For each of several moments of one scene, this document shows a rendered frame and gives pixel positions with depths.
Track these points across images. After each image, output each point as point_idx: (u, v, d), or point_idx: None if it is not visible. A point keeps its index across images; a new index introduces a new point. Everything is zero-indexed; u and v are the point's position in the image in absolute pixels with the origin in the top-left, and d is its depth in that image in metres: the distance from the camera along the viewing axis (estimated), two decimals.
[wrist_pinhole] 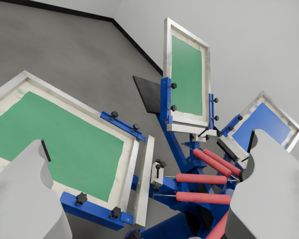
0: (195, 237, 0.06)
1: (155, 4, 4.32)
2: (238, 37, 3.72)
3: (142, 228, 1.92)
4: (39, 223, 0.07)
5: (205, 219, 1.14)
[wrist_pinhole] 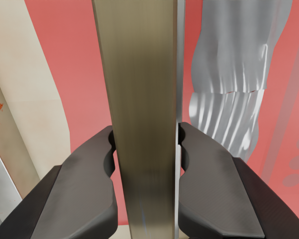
0: (195, 237, 0.06)
1: None
2: None
3: None
4: (91, 206, 0.07)
5: None
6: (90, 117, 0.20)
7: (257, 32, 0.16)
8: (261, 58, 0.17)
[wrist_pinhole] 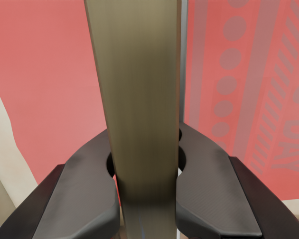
0: (195, 237, 0.06)
1: None
2: None
3: None
4: (93, 206, 0.07)
5: None
6: (26, 107, 0.23)
7: None
8: None
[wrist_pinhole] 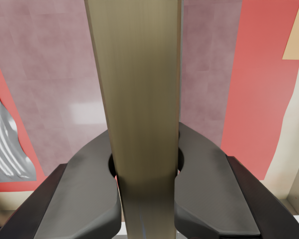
0: (195, 237, 0.06)
1: None
2: None
3: None
4: (95, 206, 0.07)
5: None
6: None
7: None
8: None
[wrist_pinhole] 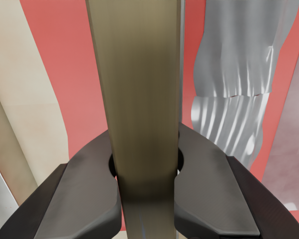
0: (195, 237, 0.06)
1: None
2: None
3: None
4: (95, 206, 0.07)
5: None
6: (88, 121, 0.19)
7: (262, 33, 0.15)
8: (266, 60, 0.16)
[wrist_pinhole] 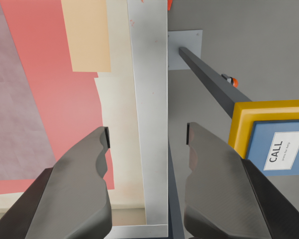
0: (195, 237, 0.06)
1: None
2: None
3: None
4: (85, 207, 0.07)
5: None
6: None
7: None
8: None
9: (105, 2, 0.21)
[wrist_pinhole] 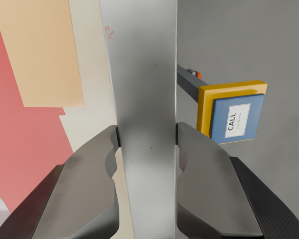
0: (195, 237, 0.06)
1: None
2: None
3: None
4: (92, 206, 0.07)
5: None
6: None
7: None
8: None
9: None
